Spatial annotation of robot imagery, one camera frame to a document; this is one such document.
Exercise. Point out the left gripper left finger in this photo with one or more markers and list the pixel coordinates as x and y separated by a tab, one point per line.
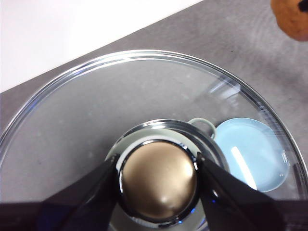
60	214

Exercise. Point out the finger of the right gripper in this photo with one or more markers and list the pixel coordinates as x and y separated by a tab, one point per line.
303	4

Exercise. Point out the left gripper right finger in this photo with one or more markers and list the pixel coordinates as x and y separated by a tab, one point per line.
240	207

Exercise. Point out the brown potato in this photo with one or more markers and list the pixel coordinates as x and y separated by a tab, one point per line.
287	20

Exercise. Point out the glass lid with green knob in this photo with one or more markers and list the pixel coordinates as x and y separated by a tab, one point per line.
96	108

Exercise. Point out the light blue round plate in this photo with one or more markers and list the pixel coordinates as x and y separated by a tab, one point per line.
250	149

